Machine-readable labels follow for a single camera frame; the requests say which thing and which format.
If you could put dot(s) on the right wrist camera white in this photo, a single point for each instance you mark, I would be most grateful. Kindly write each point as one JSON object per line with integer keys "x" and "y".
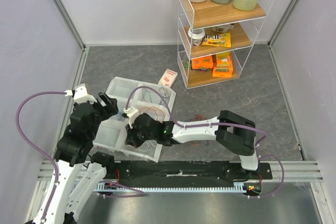
{"x": 131, "y": 114}

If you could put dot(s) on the yellow candy bag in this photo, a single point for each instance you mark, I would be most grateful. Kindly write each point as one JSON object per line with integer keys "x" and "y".
{"x": 219, "y": 40}

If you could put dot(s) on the white paper cup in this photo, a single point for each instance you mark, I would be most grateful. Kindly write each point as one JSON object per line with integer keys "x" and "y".
{"x": 196, "y": 35}

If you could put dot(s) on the white compartment tray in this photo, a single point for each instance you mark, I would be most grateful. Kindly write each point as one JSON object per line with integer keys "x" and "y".
{"x": 148, "y": 98}

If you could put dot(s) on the orange box stack right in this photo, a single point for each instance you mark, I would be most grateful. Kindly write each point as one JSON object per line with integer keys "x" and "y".
{"x": 223, "y": 65}

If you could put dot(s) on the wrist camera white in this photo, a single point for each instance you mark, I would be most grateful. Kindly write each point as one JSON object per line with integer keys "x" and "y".
{"x": 80, "y": 94}
{"x": 131, "y": 114}

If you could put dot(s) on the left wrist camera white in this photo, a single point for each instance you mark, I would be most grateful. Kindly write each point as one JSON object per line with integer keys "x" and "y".
{"x": 80, "y": 94}

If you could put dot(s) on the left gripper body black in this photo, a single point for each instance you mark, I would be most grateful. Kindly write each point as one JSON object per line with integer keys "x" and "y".
{"x": 104, "y": 112}

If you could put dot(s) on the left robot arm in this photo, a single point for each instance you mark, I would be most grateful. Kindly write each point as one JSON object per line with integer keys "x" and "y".
{"x": 65, "y": 199}

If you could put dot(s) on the white wire shelf rack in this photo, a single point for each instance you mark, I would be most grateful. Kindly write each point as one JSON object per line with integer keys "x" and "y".
{"x": 247, "y": 26}

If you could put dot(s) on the orange box left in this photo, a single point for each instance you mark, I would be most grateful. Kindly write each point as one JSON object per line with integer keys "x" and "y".
{"x": 205, "y": 62}

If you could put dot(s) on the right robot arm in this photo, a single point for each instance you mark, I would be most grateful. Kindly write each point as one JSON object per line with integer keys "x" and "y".
{"x": 234, "y": 132}

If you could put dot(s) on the white yoghurt cup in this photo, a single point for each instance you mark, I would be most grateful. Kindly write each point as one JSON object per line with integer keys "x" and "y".
{"x": 222, "y": 28}

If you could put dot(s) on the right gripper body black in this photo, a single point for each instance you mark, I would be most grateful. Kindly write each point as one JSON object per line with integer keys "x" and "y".
{"x": 134, "y": 136}

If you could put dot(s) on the small white pink box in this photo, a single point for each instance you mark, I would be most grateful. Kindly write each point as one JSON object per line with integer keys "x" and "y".
{"x": 168, "y": 78}

